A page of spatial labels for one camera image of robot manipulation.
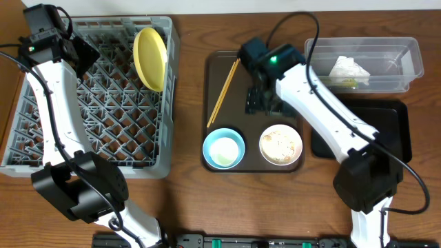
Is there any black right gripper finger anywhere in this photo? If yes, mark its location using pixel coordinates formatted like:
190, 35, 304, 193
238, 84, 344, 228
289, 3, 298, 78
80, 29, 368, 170
267, 96, 296, 117
245, 87, 265, 114

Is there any white bowl with rice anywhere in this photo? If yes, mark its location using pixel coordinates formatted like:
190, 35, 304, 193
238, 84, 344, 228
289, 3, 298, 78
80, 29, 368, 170
258, 124, 303, 166

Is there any white paper napkin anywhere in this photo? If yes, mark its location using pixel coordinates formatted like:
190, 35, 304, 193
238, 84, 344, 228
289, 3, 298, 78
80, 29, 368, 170
329, 56, 370, 85

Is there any green snack wrapper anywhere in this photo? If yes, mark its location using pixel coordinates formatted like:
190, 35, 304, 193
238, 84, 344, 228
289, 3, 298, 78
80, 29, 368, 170
321, 77, 358, 90

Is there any yellow plastic plate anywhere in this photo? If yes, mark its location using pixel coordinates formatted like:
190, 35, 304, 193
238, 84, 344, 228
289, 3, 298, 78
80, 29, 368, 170
133, 28, 168, 92

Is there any pile of leftover rice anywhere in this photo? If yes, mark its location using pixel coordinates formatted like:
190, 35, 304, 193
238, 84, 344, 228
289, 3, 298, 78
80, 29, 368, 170
261, 131, 295, 164

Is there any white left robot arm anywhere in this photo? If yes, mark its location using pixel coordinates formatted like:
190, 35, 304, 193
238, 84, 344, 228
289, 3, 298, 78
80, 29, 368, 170
19, 4, 170, 247

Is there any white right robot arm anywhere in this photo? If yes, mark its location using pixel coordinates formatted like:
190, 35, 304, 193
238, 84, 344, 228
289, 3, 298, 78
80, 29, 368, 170
237, 38, 403, 247

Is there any clear plastic waste bin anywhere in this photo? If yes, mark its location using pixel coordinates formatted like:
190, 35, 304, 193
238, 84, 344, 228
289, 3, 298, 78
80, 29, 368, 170
311, 37, 424, 94

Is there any black food waste tray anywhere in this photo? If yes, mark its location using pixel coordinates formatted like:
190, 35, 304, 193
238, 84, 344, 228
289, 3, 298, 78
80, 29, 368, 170
311, 99, 413, 164

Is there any dark brown serving tray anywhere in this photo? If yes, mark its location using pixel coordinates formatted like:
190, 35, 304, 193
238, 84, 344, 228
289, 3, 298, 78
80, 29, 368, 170
201, 51, 305, 173

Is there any light blue bowl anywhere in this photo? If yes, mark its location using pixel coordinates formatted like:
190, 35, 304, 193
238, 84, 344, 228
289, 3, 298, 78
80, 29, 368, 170
202, 128, 246, 170

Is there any grey plastic dish rack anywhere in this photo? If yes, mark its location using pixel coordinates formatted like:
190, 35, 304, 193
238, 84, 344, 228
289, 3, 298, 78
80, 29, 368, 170
0, 16, 181, 180

